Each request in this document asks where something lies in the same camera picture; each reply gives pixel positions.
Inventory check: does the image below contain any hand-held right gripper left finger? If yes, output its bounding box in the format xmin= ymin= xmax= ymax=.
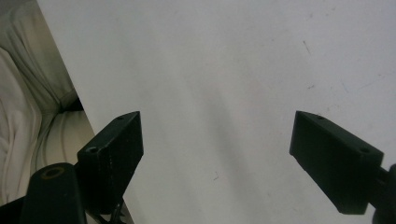
xmin=76 ymin=110 xmax=145 ymax=216

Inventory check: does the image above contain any white cloth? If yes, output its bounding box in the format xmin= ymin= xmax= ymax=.
xmin=0 ymin=0 xmax=96 ymax=207

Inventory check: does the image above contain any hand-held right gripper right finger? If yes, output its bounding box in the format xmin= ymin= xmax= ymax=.
xmin=289 ymin=110 xmax=385 ymax=216

